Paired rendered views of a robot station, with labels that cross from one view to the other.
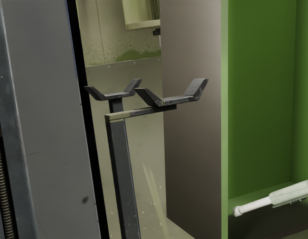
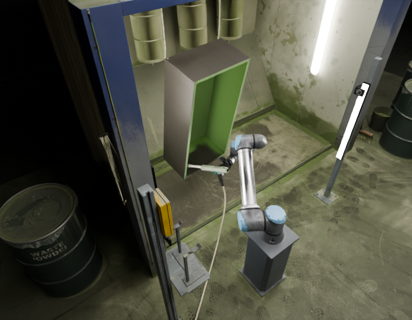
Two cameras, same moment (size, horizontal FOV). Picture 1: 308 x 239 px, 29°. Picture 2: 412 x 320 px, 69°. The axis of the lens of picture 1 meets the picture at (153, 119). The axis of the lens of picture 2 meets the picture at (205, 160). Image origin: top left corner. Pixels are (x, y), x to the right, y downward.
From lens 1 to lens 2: 1.52 m
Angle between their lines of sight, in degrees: 37
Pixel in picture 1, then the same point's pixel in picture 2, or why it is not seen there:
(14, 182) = (164, 263)
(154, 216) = (153, 138)
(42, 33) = (145, 180)
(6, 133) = (163, 258)
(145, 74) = (145, 72)
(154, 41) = not seen: hidden behind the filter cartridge
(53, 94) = not seen: hidden behind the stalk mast
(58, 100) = not seen: hidden behind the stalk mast
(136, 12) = (143, 56)
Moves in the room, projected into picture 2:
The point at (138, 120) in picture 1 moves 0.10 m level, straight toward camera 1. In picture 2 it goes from (143, 96) to (145, 100)
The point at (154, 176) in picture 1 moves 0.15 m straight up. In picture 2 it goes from (152, 121) to (150, 110)
